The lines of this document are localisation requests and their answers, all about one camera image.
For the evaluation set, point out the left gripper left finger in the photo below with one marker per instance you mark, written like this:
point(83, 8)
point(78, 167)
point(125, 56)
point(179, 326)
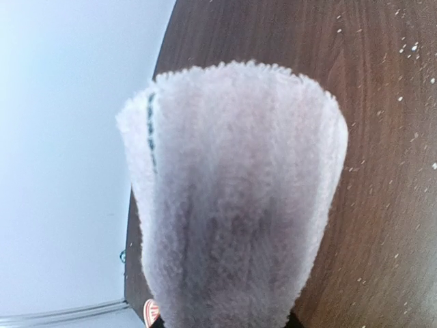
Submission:
point(158, 323)

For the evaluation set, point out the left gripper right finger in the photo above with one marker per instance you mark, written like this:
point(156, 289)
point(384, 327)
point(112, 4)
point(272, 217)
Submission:
point(293, 321)

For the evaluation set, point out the pink towel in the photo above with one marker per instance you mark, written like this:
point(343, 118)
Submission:
point(233, 168)

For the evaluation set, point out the red patterned bowl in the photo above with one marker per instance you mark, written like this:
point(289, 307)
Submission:
point(151, 312)

